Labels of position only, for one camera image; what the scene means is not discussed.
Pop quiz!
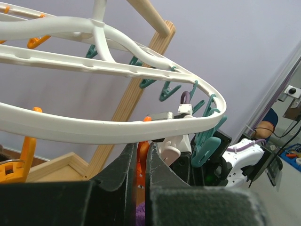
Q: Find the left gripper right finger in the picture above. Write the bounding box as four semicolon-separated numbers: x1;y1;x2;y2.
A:
145;143;269;226

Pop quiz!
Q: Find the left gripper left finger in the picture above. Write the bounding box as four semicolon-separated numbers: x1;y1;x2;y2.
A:
0;143;136;226

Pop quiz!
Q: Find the white round clip hanger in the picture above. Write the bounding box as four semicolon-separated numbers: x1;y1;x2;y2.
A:
0;0;227;145

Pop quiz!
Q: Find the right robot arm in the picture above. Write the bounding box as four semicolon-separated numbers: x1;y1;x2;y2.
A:
189;130;283;187

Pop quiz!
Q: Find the wooden rack base tray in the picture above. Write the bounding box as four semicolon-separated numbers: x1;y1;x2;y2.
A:
26;152;88;182

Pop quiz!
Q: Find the orange clothes peg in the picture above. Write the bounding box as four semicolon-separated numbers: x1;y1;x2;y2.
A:
0;107;43;184
27;35;51;49
135;115;152;189

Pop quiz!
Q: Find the wooden rack frame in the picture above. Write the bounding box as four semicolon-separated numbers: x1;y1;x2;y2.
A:
83;0;175;180

